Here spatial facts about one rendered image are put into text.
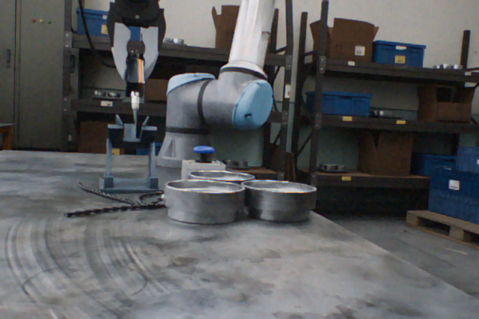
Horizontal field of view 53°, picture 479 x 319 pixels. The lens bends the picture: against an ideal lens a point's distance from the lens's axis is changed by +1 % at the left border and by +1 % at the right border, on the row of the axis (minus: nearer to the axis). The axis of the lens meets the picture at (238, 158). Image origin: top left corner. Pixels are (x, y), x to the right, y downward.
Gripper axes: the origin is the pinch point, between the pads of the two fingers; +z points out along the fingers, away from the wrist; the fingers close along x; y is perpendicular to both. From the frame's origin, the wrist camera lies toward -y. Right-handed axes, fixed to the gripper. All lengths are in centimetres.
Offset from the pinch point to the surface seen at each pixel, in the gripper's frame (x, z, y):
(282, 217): -17.7, 19.1, -26.2
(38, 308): 9, 20, -51
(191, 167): -10.5, 15.8, 0.1
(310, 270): -13, 20, -45
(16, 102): 72, 6, 363
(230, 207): -10.2, 17.6, -27.6
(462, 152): -301, 26, 266
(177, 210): -4.0, 18.4, -25.4
